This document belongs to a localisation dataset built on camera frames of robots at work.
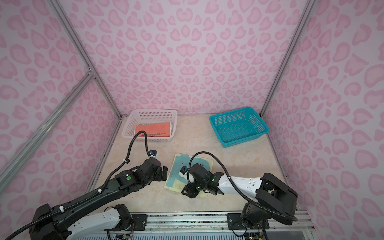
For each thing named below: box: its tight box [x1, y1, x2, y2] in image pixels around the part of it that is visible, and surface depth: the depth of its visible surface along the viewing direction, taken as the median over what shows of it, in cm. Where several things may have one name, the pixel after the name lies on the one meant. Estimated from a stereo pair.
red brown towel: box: [133, 122, 172, 137], surface depth 106 cm
